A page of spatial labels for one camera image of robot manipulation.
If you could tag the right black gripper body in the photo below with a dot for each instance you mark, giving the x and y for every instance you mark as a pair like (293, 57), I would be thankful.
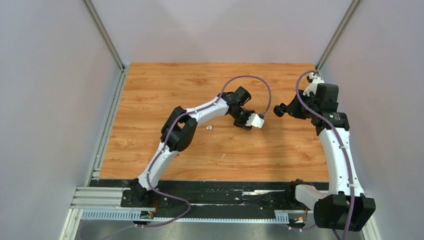
(298, 112)

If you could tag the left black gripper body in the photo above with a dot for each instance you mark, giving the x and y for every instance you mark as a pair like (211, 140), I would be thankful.
(241, 117)

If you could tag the black earbud charging case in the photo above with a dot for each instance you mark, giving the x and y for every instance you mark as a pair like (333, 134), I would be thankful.
(274, 110)

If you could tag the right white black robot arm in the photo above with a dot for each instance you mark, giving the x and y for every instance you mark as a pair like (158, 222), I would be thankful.
(345, 203)

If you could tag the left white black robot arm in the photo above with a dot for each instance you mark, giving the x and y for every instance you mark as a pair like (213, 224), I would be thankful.
(178, 132)

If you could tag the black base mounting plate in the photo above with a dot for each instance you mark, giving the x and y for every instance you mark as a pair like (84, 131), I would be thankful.
(223, 198)

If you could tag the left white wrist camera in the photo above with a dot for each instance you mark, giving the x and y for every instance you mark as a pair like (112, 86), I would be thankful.
(256, 120)

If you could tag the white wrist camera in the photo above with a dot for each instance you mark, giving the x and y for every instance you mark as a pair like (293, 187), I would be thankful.
(256, 120)
(313, 79)

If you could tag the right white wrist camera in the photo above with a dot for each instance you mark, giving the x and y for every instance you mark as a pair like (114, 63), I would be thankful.
(313, 79)

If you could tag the right aluminium frame post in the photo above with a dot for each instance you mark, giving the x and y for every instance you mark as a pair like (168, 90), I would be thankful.
(341, 27)

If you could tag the aluminium frame post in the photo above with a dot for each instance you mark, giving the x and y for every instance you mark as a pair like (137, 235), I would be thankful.
(94, 15)
(341, 27)

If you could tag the grey slotted cable duct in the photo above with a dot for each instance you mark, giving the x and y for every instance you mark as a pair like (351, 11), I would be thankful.
(277, 217)

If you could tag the left aluminium frame post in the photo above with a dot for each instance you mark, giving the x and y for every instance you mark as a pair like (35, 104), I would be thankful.
(94, 15)

